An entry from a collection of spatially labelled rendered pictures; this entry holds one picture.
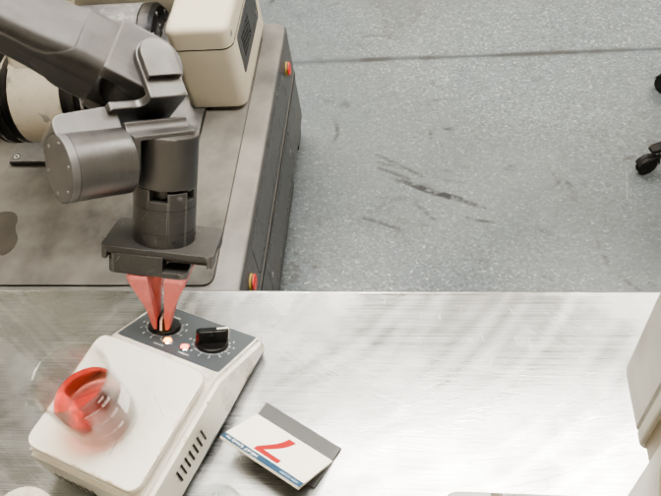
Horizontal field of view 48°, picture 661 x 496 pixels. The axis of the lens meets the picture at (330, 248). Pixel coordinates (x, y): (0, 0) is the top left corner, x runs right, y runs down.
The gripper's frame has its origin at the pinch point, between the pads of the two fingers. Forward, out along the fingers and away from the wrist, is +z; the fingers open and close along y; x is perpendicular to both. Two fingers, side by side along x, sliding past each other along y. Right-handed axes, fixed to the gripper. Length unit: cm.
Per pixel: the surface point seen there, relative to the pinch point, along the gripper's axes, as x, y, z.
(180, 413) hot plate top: -11.1, 4.1, 2.3
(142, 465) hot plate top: -15.0, 1.8, 4.9
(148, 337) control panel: -1.2, -1.1, 1.4
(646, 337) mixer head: -41, 25, -27
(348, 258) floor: 96, 24, 38
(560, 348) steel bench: 0.0, 39.7, -1.7
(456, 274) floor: 89, 49, 35
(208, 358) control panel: -3.8, 5.2, 1.4
